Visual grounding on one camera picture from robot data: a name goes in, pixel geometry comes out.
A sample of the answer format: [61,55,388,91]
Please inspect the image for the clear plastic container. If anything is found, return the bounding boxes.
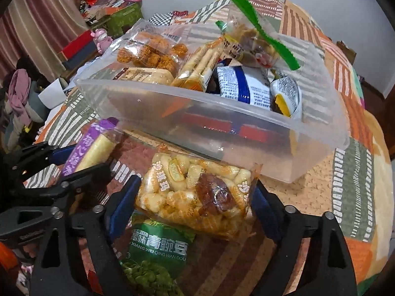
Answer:
[73,25,351,185]

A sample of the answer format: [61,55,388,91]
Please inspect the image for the red flat box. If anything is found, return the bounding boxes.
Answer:
[59,30,100,63]

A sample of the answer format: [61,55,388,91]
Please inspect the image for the puffed rice cake packet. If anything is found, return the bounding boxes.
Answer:
[135,150,263,241]

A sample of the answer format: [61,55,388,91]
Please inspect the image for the white paper bag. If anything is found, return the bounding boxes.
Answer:
[38,78,69,109]

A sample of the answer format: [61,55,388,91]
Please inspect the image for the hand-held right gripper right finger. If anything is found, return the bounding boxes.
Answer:
[250,179,359,296]

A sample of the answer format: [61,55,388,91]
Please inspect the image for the checkered cloth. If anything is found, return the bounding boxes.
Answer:
[147,10,186,26]

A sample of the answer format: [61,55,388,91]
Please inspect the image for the clear green-zip snack bag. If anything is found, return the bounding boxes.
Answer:
[215,0,302,72]

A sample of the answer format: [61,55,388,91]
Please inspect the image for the purple cake packet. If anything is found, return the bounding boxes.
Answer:
[61,118,120,177]

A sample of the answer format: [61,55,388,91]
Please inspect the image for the orange fried snack packet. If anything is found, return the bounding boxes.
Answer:
[115,18,189,76]

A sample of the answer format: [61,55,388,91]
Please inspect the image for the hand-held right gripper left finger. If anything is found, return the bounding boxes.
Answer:
[29,174,142,296]

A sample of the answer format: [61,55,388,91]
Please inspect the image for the pink plush toy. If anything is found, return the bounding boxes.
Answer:
[91,28,114,52]

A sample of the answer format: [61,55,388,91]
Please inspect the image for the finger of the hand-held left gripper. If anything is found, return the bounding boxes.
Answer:
[10,141,78,178]
[0,163,112,232]

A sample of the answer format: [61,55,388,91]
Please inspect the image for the pink clothing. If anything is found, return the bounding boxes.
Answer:
[7,69,32,115]

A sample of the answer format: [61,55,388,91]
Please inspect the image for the green patterned box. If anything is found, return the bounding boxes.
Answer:
[106,1,144,38]

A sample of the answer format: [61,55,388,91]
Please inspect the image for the yellow stick snack packet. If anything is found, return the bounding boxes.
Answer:
[171,36,225,93]

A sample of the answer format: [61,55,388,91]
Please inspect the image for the green pea packet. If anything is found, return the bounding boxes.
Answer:
[118,212,197,296]

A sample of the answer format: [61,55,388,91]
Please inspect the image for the blue white snack packet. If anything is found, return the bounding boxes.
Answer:
[215,64,279,108]

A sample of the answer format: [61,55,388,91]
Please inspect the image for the striped curtain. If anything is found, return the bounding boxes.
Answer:
[0,0,94,79]

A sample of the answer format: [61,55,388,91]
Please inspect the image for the small yellow white packet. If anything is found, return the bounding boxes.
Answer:
[269,74,303,120]

